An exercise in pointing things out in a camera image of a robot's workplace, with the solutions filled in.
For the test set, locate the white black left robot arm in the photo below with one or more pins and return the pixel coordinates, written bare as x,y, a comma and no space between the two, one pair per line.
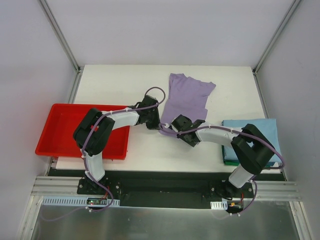
93,132

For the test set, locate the left aluminium frame post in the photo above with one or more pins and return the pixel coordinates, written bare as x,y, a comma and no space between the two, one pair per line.
59,34

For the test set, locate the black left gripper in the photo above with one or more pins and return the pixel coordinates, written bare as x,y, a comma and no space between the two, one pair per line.
153,122

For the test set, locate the light blue folded t shirt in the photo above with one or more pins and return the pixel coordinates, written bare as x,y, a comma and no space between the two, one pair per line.
267,126

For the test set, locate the aluminium frame post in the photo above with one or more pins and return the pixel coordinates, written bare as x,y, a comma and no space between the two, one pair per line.
59,34
277,34

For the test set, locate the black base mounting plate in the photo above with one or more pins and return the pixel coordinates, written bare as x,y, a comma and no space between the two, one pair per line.
155,189

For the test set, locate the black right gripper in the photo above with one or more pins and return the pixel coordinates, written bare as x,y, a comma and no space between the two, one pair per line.
178,123

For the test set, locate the right perforated cable duct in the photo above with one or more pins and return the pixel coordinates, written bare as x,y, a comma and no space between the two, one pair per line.
219,205

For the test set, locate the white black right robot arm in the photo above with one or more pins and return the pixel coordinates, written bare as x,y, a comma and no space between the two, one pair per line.
251,148

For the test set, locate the green folded t shirt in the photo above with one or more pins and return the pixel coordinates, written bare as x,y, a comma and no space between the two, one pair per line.
227,161

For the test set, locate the red plastic tray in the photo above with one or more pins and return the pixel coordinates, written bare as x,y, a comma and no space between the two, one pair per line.
57,140

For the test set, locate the right aluminium frame post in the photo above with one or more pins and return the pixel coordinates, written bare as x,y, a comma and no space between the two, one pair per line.
277,34

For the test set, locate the lilac t shirt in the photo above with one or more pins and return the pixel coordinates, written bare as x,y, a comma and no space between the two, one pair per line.
186,96

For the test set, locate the left perforated cable duct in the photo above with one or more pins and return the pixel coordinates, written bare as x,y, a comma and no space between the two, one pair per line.
79,201

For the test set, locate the perforated cable duct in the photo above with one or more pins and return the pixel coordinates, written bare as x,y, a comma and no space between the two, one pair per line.
79,201
219,205

